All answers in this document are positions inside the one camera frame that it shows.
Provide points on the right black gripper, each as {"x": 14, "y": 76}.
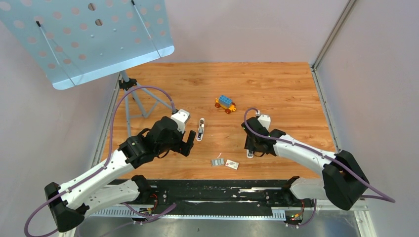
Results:
{"x": 249, "y": 145}

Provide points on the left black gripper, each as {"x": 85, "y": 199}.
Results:
{"x": 185, "y": 148}

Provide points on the small white stapler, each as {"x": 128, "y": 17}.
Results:
{"x": 201, "y": 129}

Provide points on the white staple box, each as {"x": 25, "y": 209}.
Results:
{"x": 232, "y": 164}

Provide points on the grey white stapler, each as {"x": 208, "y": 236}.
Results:
{"x": 250, "y": 153}

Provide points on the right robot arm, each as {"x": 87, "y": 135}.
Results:
{"x": 342, "y": 180}

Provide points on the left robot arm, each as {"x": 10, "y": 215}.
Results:
{"x": 76, "y": 199}

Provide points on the toy brick car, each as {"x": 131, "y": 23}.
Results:
{"x": 226, "y": 104}

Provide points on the blue perforated music stand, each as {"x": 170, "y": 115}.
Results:
{"x": 60, "y": 59}

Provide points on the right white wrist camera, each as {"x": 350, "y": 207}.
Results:
{"x": 264, "y": 120}

